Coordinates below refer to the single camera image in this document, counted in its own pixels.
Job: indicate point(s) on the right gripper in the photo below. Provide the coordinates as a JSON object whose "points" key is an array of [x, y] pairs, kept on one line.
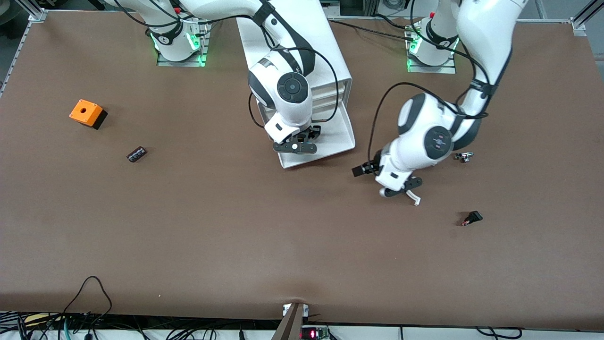
{"points": [[313, 132]]}

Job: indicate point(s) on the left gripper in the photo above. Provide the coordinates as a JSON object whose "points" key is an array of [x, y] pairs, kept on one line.
{"points": [[372, 167]]}

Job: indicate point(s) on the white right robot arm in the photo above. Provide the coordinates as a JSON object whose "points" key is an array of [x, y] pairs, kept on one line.
{"points": [[292, 89]]}

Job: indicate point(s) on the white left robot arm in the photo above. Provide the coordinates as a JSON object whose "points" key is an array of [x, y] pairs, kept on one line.
{"points": [[439, 141]]}

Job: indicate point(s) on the white drawer cabinet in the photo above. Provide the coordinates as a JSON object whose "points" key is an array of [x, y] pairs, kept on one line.
{"points": [[330, 52]]}

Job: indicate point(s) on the white curved plastic part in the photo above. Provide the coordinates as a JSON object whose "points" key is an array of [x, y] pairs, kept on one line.
{"points": [[416, 200]]}

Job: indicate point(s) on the small metal connector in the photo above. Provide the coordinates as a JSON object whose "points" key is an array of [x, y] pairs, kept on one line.
{"points": [[465, 157]]}

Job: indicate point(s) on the black cylindrical capacitor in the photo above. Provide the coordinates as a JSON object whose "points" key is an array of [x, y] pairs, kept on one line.
{"points": [[137, 154]]}

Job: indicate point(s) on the red LED display device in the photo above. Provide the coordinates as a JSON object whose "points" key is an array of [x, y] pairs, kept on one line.
{"points": [[314, 334]]}

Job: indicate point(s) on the orange box with black base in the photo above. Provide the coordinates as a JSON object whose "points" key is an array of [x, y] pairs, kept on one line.
{"points": [[87, 113]]}

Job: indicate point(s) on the small black red switch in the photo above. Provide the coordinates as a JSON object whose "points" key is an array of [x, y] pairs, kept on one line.
{"points": [[474, 216]]}

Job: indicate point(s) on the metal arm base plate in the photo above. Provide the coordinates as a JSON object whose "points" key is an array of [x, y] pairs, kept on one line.
{"points": [[434, 69], [181, 63]]}

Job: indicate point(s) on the brown camera mount post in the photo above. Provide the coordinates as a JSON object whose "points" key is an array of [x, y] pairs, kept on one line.
{"points": [[292, 326]]}

